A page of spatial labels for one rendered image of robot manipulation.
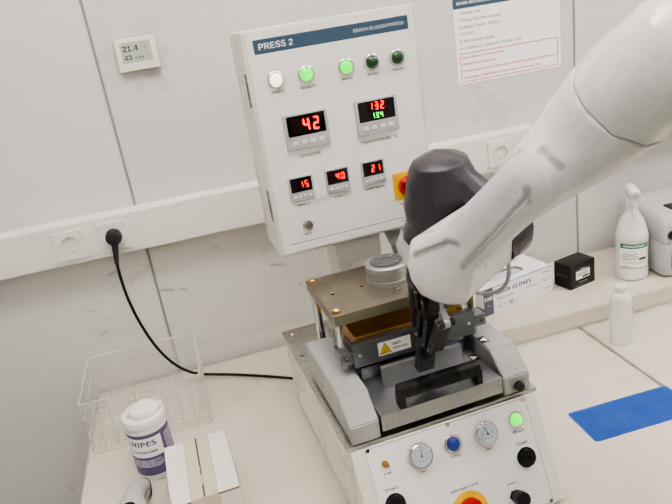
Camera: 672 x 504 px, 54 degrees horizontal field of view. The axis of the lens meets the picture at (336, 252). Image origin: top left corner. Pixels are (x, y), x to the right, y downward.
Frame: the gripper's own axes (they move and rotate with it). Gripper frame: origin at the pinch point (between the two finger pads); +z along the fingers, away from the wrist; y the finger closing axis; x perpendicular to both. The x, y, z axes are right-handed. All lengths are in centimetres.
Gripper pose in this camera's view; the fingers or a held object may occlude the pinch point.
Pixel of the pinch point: (425, 353)
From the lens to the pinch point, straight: 112.3
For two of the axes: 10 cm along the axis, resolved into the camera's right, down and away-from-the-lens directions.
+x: 9.4, -2.4, 2.3
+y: 3.3, 5.9, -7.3
